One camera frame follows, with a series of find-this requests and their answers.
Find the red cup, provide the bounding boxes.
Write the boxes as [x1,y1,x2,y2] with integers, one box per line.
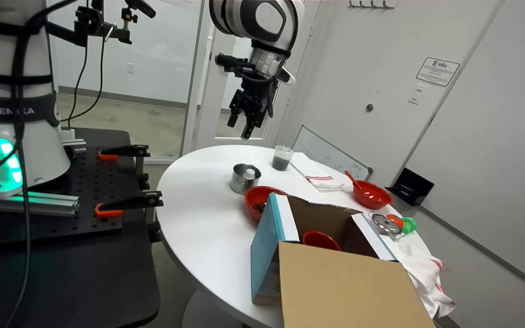
[300,227,342,251]

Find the thin black camera cable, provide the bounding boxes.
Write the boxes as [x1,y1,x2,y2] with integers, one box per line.
[59,23,110,125]

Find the small framed whiteboard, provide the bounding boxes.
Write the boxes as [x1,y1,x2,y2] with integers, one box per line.
[289,123,375,182]

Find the crumpled white cloth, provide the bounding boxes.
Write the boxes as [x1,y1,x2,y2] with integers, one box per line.
[391,238,459,320]

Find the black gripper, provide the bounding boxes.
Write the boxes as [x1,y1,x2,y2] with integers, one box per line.
[223,71,278,142]

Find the red bowl with dark contents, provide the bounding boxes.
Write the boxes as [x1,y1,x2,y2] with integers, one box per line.
[242,184,287,224]

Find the black clamp orange handle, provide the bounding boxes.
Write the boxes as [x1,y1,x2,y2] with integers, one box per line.
[92,187,165,222]
[94,142,152,178]

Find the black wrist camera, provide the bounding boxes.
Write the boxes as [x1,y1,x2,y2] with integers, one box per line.
[212,52,258,78]

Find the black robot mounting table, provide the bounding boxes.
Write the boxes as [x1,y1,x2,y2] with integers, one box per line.
[0,125,163,328]

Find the clear measuring cup dark contents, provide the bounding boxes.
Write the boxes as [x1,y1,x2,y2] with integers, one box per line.
[271,143,293,173]

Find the white towel red stripe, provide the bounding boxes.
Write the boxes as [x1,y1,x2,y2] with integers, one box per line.
[289,151,356,193]

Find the stainless steel pot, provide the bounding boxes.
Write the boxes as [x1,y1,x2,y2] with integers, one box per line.
[229,162,262,196]

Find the empty red bowl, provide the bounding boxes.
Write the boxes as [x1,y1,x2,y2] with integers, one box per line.
[342,171,393,211]

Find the aluminium rail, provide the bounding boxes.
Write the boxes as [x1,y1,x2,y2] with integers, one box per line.
[0,189,81,218]

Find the white light switch plate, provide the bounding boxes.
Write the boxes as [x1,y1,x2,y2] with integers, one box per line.
[345,0,397,9]

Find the orange and green toy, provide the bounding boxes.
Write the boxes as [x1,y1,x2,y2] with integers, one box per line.
[391,215,418,236]

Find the black open case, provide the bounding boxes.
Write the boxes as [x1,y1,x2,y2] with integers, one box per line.
[387,167,437,207]

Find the small steel bowl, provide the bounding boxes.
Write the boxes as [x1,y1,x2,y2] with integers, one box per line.
[369,211,398,236]

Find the blue cardboard box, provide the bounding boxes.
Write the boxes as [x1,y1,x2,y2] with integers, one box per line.
[249,191,437,328]

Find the thick black base cable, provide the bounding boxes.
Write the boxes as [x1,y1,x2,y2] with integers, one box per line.
[3,0,78,328]

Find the black camera mount with knobs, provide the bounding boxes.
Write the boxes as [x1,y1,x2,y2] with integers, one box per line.
[70,0,158,47]

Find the white wall sign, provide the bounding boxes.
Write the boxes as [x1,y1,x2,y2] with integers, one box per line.
[413,54,462,89]

